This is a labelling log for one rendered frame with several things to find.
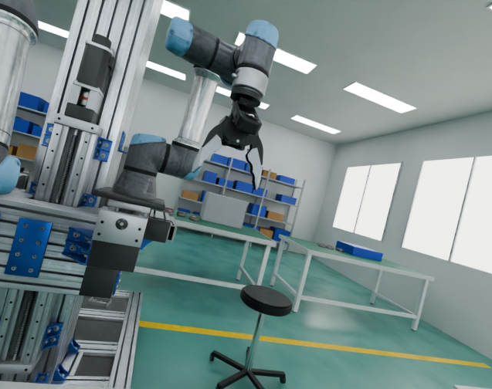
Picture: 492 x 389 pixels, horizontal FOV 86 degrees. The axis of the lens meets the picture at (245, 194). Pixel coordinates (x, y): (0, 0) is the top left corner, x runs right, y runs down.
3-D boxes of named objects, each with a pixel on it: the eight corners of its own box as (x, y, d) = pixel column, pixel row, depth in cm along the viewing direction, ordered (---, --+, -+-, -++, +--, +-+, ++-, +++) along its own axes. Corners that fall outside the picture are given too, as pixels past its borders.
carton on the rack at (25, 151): (27, 157, 568) (31, 145, 569) (45, 162, 576) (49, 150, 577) (15, 156, 529) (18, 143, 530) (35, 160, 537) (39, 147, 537)
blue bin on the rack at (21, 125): (22, 132, 563) (25, 121, 563) (36, 136, 571) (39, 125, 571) (10, 129, 522) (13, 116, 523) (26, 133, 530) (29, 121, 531)
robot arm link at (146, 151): (123, 164, 99) (132, 130, 99) (159, 174, 105) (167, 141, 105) (123, 164, 88) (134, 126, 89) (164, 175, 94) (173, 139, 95)
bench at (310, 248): (266, 283, 384) (279, 234, 385) (371, 302, 431) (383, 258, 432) (291, 313, 297) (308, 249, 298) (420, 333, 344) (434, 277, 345)
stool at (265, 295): (207, 350, 189) (226, 274, 190) (269, 356, 202) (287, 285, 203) (218, 414, 137) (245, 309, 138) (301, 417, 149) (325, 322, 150)
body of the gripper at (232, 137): (242, 153, 64) (254, 106, 64) (253, 150, 56) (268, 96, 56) (212, 144, 62) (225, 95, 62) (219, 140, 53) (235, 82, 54)
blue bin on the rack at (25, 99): (23, 109, 561) (27, 96, 562) (45, 115, 573) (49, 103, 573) (11, 103, 521) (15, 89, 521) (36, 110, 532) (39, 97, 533)
